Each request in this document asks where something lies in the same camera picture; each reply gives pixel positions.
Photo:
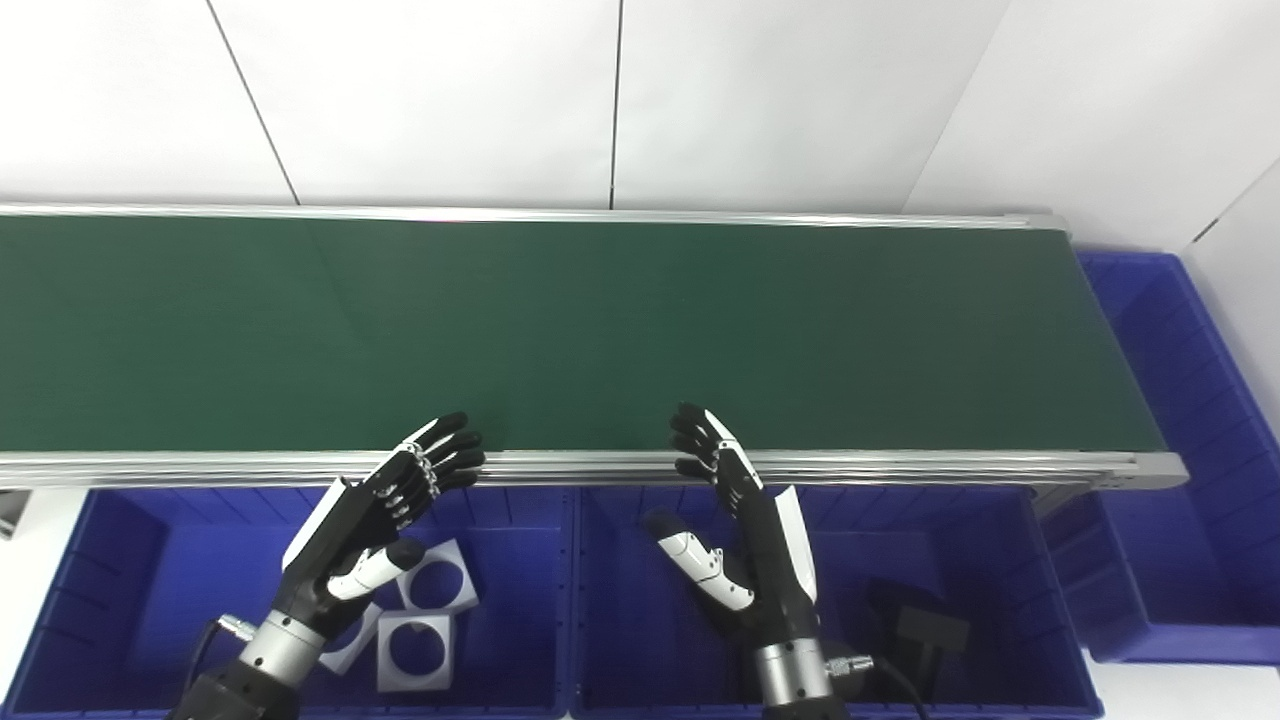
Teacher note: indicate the aluminium conveyor leg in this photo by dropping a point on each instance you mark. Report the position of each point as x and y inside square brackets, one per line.
[1060, 500]
[10, 512]

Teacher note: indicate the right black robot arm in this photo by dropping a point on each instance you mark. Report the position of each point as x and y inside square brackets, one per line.
[790, 680]

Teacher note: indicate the green conveyor belt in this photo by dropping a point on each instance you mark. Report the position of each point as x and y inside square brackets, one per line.
[600, 330]
[850, 468]

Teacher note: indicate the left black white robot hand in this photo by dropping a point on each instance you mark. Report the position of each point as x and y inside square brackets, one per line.
[350, 530]

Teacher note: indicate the white square part with hole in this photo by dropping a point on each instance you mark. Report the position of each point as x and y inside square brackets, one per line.
[340, 655]
[462, 590]
[390, 675]

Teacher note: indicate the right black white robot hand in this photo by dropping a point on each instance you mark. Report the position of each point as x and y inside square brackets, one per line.
[780, 580]

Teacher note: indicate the black block part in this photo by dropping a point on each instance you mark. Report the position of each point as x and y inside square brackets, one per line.
[925, 630]

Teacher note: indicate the blue plastic bin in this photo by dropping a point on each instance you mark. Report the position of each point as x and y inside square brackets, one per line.
[130, 600]
[1170, 560]
[630, 640]

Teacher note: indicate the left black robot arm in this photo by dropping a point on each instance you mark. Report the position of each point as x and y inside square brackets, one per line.
[270, 660]

